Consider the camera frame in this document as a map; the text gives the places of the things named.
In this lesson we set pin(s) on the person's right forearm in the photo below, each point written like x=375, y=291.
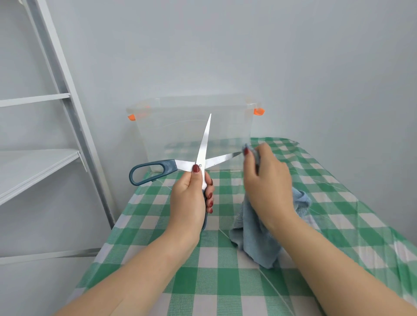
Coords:
x=345, y=280

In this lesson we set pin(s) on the person's left hand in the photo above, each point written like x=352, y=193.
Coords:
x=185, y=208

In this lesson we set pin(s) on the clear plastic storage box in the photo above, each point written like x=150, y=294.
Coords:
x=163, y=136

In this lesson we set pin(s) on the green white checkered tablecloth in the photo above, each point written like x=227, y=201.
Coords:
x=224, y=283

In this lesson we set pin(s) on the blue microfibre cloth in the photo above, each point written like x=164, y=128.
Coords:
x=257, y=244

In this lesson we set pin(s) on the person's left forearm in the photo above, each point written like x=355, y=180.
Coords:
x=123, y=286

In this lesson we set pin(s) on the white metal shelf rack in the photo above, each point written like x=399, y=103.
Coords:
x=32, y=169

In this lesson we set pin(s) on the person's right hand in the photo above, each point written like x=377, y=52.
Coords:
x=270, y=192

